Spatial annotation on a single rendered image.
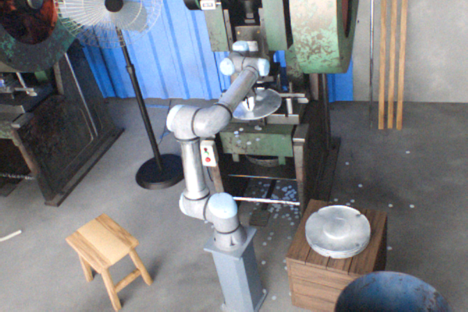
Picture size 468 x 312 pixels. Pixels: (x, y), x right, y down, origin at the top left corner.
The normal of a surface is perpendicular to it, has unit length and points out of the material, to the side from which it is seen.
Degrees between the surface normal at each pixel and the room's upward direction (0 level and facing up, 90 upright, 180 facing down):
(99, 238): 0
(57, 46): 90
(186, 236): 0
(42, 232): 0
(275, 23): 90
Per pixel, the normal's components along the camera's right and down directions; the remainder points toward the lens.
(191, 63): -0.29, 0.58
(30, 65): 0.94, 0.06
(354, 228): -0.16, -0.82
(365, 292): 0.23, 0.48
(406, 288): -0.51, 0.51
